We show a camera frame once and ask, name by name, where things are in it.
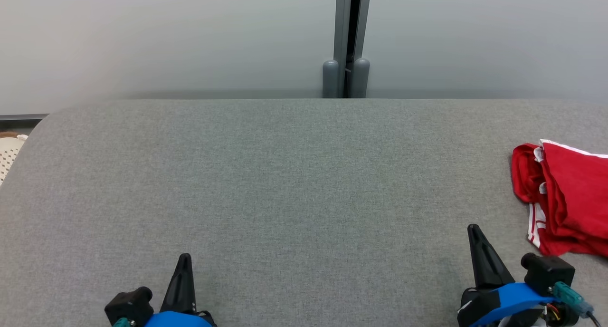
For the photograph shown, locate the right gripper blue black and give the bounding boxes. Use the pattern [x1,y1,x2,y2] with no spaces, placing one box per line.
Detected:
[457,224,578,327]

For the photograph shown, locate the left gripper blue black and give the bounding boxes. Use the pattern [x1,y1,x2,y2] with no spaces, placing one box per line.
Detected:
[104,254,217,327]

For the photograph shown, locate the red white baseball jersey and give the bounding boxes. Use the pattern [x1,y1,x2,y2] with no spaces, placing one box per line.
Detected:
[512,144,608,257]

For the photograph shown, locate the red white-striped shorts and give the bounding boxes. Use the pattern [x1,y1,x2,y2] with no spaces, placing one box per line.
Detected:
[539,139,608,242]

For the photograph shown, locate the white perforated laundry basket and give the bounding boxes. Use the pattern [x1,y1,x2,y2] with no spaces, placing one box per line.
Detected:
[0,133,28,185]

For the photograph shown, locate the green connector right gripper cable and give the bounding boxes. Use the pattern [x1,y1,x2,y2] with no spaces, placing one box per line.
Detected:
[551,282,601,327]

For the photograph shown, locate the grey cylindrical post cap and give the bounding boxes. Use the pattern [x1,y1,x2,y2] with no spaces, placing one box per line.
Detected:
[352,58,370,98]
[323,60,340,98]

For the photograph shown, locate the grey metal partition post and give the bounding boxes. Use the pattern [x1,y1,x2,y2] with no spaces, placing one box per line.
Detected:
[335,0,372,98]

